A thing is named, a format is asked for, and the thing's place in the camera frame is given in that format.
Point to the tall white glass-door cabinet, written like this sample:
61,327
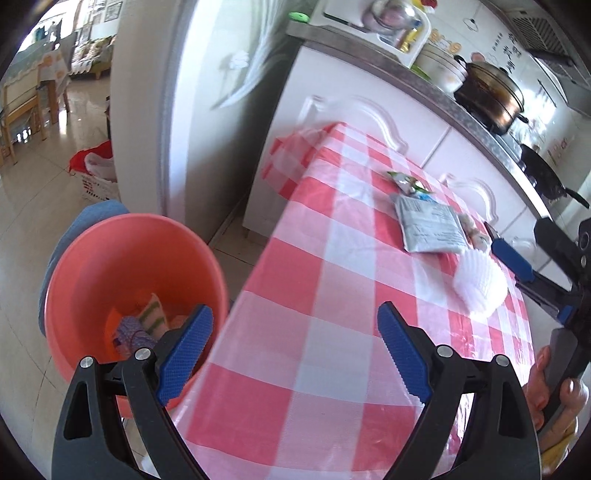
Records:
194,115

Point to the white foam fruit net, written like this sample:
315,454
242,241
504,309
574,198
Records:
480,284

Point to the bronze cooking pot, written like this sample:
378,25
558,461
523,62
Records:
489,99

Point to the wooden chair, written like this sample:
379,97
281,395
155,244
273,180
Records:
23,108

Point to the grey mailing bag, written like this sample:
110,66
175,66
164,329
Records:
429,226

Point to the white plastic basket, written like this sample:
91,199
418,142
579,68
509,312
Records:
99,189

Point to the red cloth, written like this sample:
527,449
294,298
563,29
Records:
83,159

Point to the stack of white bowls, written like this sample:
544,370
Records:
441,69

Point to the person's right hand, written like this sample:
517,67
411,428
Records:
535,392

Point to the beige wrapper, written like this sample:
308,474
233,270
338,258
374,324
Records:
475,235

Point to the range hood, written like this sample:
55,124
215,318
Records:
554,37

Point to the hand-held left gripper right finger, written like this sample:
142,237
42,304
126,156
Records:
404,350

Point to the steel kitchen countertop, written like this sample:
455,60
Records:
351,48

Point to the white dish rack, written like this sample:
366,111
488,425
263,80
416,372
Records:
332,14

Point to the green snack wrapper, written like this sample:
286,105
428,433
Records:
408,183

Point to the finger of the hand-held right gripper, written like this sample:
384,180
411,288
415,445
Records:
512,261
558,249

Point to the red plastic basin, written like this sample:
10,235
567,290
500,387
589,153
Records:
115,258

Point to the small green plastic lid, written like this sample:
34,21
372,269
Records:
299,17

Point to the red white checkered tablecloth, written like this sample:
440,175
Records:
300,323

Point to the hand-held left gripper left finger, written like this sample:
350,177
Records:
187,350

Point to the black frying pan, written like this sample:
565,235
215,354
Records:
542,173

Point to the dining table with cloth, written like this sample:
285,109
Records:
53,69

